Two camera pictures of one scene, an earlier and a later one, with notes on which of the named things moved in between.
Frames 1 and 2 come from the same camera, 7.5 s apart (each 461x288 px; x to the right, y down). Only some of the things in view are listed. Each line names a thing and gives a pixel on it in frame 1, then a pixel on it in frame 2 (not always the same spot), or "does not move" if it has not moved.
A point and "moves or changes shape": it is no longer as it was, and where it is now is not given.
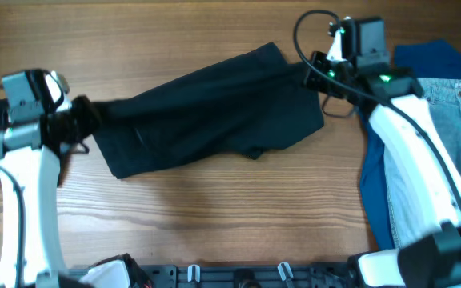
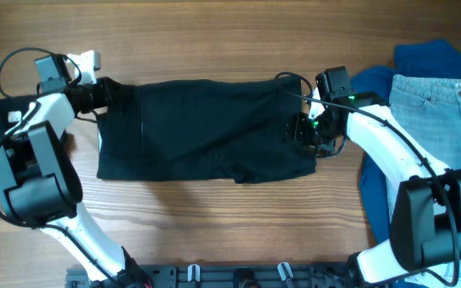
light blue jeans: [458, 106] does not move
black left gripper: [82, 107] -> [105, 88]
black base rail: [279, 275] does not move
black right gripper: [312, 78] -> [297, 130]
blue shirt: [434, 59] does not move
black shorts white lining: [230, 107] moves or changes shape
